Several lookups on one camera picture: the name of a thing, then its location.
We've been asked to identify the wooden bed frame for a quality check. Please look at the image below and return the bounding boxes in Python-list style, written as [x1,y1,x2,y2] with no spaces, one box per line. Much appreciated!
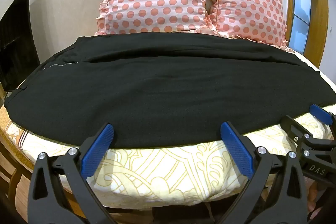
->
[0,88,88,224]

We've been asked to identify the yellow patterned bed sheet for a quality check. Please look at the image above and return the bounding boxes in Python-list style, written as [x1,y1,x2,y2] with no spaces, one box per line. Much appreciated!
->
[0,55,336,210]

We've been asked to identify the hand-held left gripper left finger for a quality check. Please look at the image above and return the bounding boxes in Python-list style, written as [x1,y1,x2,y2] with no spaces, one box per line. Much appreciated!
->
[28,123,114,224]

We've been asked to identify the black pants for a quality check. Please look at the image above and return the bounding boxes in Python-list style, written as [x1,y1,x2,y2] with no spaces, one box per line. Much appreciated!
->
[4,32,336,150]

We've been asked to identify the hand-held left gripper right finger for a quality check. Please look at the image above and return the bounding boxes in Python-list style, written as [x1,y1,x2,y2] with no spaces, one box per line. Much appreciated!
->
[218,122,307,224]

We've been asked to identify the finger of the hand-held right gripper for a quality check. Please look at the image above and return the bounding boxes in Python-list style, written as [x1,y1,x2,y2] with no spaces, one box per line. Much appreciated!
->
[280,115,315,147]
[309,104,336,126]

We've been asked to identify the black monitor screen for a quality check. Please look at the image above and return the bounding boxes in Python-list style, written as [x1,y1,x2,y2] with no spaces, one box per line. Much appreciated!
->
[0,0,40,92]

